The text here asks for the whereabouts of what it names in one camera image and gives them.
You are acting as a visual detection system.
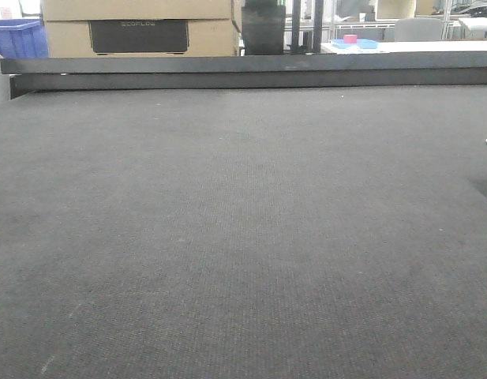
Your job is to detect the dark grey conveyor belt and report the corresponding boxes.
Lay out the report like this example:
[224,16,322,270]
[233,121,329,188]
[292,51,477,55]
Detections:
[0,86,487,378]

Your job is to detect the brown cardboard box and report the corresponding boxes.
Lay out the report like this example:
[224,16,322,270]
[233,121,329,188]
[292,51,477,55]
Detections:
[41,0,242,58]

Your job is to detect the dark grey bin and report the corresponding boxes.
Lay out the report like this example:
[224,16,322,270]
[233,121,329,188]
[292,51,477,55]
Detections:
[242,0,286,56]

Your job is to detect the white background table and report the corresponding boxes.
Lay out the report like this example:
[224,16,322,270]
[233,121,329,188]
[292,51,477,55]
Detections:
[321,40,487,54]

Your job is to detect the blue plastic crate background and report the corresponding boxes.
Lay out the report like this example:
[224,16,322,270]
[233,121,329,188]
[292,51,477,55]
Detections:
[0,18,49,58]

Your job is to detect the black conveyor side rail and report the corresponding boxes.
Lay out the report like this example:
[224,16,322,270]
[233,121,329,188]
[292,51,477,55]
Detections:
[0,51,487,92]

